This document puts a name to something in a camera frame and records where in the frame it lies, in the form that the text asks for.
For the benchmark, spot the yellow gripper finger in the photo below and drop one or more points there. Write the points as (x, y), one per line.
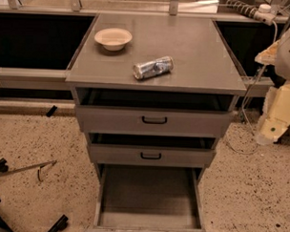
(269, 131)

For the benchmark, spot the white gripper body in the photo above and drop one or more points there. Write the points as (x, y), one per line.
(289, 59)

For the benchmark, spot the silver blue redbull can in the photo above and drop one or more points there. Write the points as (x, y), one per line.
(145, 70)

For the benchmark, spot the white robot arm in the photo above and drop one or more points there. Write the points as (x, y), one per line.
(278, 55)

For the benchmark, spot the grey drawer cabinet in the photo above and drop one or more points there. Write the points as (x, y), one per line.
(201, 62)

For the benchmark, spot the grey bottom drawer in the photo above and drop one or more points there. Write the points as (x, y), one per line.
(148, 199)

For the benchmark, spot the grey drawer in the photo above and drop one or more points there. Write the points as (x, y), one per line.
(151, 150)
(153, 113)
(148, 199)

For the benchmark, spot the grey middle drawer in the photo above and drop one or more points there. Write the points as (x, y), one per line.
(151, 150)

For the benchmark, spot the grey top drawer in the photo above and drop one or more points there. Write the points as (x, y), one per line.
(153, 113)

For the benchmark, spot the white coiled power strip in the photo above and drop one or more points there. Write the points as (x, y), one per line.
(262, 14)

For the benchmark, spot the white paper bowl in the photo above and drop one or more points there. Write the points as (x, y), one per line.
(113, 39)

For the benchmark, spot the small black block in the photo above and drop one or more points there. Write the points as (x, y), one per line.
(51, 111)

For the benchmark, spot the black stand leg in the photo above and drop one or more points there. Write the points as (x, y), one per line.
(60, 224)

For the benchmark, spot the metal rod on floor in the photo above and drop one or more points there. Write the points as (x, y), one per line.
(35, 166)

